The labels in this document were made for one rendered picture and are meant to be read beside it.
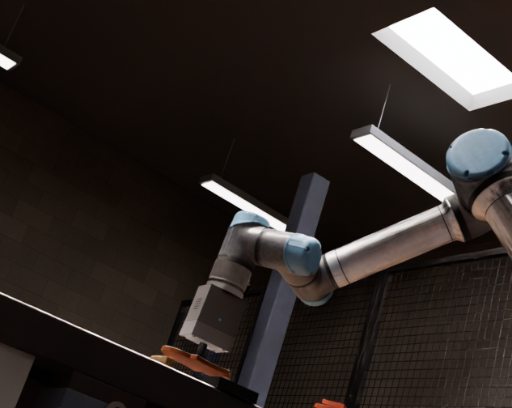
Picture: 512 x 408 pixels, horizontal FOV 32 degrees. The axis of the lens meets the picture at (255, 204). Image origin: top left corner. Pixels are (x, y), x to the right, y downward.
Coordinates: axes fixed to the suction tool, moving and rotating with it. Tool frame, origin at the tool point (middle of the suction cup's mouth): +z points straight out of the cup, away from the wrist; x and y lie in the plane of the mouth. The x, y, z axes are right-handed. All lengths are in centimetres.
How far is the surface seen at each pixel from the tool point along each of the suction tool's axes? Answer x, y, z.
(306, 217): -186, -95, -110
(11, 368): 34, 37, 16
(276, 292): -184, -93, -72
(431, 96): -382, -249, -324
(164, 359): 15.4, 11.4, 3.4
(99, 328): -750, -177, -113
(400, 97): -404, -235, -322
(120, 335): -754, -202, -116
